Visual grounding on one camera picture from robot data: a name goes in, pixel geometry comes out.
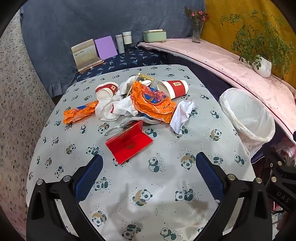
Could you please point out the grey cloth pouch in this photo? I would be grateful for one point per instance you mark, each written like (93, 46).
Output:
(126, 85)

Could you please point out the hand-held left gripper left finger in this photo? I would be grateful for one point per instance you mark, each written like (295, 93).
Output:
(89, 178)

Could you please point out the panda print tablecloth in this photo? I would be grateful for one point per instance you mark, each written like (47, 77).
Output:
(161, 143)

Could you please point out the white bin with plastic liner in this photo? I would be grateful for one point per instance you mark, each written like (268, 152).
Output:
(245, 111)

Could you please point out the glass vase with pink flowers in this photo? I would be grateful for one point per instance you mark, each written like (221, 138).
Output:
(196, 34)

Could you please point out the cream and gold box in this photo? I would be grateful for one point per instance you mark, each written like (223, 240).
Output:
(84, 54)

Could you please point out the small orange wrapper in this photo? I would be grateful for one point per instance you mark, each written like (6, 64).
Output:
(78, 112)

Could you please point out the navy leaf print cloth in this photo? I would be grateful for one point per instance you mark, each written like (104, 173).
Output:
(131, 58)

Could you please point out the gold framed box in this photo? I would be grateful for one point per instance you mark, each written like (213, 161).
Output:
(143, 76)

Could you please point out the large orange wrapper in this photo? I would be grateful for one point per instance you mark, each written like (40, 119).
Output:
(152, 102)

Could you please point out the short white jar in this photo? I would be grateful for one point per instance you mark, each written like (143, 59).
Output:
(127, 38)

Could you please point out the white paper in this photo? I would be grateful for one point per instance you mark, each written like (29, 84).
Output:
(181, 113)

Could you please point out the blue-grey cloth backdrop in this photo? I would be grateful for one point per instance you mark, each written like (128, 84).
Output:
(81, 23)

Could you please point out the clear plastic wrapper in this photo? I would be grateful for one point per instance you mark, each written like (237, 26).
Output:
(107, 133)

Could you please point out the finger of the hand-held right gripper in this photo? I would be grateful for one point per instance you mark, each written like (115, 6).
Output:
(270, 156)

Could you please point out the tall white bottle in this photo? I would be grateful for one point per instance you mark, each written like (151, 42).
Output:
(119, 44)

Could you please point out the dark purple cloth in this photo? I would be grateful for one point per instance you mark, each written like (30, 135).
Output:
(203, 76)

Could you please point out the open red box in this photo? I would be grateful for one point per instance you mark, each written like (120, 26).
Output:
(124, 143)

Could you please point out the white towel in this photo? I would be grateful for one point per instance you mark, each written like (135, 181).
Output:
(108, 109)

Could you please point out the pink cloth with red trim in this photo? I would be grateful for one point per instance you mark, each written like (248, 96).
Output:
(208, 55)

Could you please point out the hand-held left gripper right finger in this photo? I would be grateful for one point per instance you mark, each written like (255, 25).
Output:
(209, 176)

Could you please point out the purple box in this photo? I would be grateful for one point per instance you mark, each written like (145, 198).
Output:
(105, 47)

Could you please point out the green plant in white pot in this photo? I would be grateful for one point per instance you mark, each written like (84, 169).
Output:
(262, 67)

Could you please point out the pale green box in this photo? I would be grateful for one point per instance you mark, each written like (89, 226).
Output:
(155, 36)

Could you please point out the red and white paper cup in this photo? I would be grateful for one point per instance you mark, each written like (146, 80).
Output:
(175, 87)
(108, 87)

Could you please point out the mustard yellow cloth backdrop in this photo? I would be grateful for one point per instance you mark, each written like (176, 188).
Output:
(212, 34)

